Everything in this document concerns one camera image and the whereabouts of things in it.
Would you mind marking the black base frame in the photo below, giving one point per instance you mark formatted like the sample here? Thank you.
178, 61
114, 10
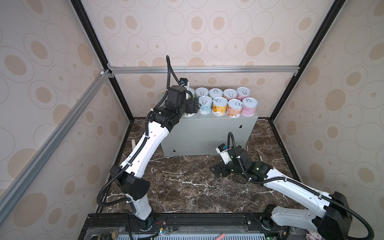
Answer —
236, 226

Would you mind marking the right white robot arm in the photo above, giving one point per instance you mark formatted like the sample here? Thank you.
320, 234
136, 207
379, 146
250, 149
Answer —
326, 214

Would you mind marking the teal can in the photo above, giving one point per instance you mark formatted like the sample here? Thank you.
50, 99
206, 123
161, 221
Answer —
205, 105
201, 92

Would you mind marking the wooden spatula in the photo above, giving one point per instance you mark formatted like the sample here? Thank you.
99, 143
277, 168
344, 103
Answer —
133, 143

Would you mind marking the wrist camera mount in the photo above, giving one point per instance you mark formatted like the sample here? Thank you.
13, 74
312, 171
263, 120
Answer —
184, 82
222, 150

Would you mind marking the pink can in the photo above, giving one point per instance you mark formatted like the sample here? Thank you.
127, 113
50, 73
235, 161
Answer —
243, 93
249, 106

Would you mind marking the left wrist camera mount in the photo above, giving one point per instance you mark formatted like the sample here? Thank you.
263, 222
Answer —
184, 82

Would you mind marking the grey metal cabinet box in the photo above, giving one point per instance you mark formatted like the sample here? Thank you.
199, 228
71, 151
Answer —
201, 134

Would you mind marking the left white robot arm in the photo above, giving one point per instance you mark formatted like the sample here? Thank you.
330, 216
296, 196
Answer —
159, 123

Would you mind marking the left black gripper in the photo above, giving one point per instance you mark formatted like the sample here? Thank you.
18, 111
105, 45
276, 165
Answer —
192, 105

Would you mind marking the pink marker pen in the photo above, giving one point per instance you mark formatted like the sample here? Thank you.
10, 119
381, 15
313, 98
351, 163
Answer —
220, 237

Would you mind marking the brown orange can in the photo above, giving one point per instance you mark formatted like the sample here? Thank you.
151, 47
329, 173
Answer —
230, 94
234, 108

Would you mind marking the horizontal aluminium rail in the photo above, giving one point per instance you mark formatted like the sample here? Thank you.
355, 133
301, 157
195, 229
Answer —
209, 69

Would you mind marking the left diagonal aluminium rail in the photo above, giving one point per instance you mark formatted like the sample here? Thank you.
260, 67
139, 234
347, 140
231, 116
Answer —
20, 185

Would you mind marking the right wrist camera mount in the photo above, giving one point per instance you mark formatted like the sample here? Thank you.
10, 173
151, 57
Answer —
222, 150

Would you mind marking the brown orange can front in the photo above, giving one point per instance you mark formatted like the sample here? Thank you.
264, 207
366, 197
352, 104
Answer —
234, 108

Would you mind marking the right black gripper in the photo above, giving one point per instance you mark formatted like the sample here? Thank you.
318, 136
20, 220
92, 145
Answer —
215, 171

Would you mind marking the yellow can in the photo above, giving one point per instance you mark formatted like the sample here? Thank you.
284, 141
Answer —
219, 106
215, 93

